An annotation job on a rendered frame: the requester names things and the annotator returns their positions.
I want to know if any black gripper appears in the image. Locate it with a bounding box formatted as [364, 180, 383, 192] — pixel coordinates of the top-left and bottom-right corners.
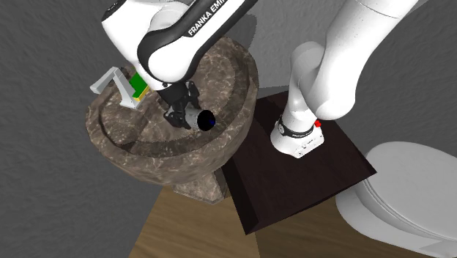
[157, 81, 201, 130]

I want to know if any grey cylinder with black end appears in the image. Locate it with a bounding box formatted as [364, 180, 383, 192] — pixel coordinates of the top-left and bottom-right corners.
[183, 108, 217, 133]

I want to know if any green and yellow sponge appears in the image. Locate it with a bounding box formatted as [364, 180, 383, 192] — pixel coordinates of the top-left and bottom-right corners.
[128, 71, 150, 103]

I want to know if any grey angular faucet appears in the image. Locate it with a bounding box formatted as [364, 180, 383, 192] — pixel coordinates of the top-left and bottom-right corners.
[89, 66, 142, 110]

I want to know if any dark brown robot stand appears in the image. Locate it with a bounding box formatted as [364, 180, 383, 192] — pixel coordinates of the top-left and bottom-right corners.
[222, 89, 378, 236]

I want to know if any white toilet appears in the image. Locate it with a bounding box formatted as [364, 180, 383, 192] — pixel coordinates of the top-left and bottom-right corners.
[335, 141, 457, 258]

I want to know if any brown marble pedestal sink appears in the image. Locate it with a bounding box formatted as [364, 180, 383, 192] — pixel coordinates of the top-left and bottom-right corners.
[84, 35, 260, 206]

